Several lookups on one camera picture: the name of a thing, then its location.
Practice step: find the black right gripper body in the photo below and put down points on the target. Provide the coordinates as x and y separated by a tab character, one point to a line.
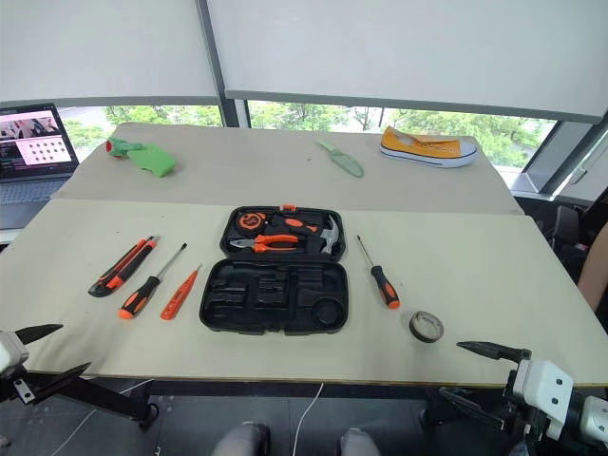
520	420

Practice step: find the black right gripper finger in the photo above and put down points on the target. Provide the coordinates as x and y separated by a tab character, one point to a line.
499	351
475	409

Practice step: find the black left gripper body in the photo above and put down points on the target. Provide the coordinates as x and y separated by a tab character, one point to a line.
12	388

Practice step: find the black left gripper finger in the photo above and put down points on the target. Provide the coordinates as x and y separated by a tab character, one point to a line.
40	332
59	381

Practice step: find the black electrical tape roll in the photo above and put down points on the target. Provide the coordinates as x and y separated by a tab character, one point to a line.
418	328

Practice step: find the orange black utility knife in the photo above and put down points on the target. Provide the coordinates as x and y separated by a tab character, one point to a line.
124	266

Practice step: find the orange voltage tester pen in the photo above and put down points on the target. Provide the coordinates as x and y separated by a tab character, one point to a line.
176	299

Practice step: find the black plastic tool case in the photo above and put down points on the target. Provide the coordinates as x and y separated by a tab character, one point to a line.
275	294

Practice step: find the person's bare forearm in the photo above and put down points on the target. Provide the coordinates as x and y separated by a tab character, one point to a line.
596	275

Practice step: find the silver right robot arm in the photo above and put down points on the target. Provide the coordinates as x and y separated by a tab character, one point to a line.
594	418

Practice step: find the grey rounded shape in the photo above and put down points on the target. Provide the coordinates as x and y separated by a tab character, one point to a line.
242	442
358	444

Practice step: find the black office chair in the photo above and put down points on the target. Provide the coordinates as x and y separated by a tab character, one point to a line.
567	228

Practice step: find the open grey laptop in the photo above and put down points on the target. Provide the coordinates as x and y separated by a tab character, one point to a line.
33	152

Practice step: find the green cloth toy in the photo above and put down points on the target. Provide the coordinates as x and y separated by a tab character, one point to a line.
152	159

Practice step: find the yellow canvas sneaker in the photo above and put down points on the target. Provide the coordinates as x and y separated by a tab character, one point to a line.
418	148

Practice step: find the orange black tape measure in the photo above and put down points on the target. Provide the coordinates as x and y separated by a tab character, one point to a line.
250	222

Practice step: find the green knife toy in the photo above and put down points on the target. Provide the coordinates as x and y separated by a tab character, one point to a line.
347	162

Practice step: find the narrow white roller blind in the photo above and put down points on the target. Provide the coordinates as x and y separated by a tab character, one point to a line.
104	47

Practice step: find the wide white roller blind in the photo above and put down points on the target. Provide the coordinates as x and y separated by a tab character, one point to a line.
404	52

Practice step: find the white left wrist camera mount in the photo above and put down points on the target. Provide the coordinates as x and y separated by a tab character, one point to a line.
9	354

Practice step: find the black table frame strut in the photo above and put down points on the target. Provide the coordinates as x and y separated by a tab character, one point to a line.
114	399

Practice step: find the grey window frame post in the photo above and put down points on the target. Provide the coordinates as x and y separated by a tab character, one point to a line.
228	111

